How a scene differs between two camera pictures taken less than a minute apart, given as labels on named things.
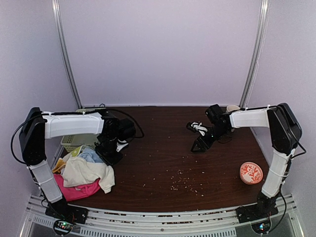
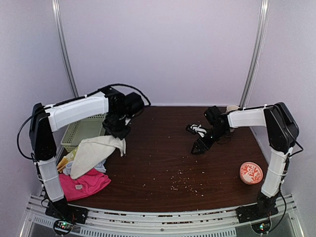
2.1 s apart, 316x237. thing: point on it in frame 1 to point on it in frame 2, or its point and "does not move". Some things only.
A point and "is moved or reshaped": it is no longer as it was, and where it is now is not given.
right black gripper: (199, 142) does not move
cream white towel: (77, 171) is moved or reshaped
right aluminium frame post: (258, 53) does not move
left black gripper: (111, 160) to (121, 135)
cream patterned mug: (231, 107) does not move
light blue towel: (88, 152) to (99, 167)
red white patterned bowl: (251, 173) does not move
